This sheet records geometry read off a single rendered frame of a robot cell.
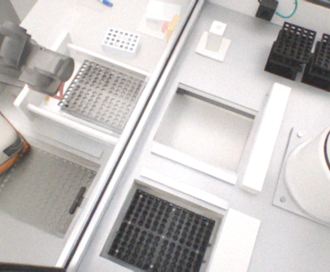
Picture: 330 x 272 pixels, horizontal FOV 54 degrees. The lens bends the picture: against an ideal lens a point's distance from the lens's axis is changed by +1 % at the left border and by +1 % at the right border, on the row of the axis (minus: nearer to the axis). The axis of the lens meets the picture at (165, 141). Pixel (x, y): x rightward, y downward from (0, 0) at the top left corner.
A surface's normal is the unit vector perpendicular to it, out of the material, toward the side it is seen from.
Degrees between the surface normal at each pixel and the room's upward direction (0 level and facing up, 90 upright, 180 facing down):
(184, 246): 0
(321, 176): 90
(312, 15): 90
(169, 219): 0
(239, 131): 0
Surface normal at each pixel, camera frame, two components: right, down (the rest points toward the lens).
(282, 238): 0.04, -0.38
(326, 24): -0.37, 0.85
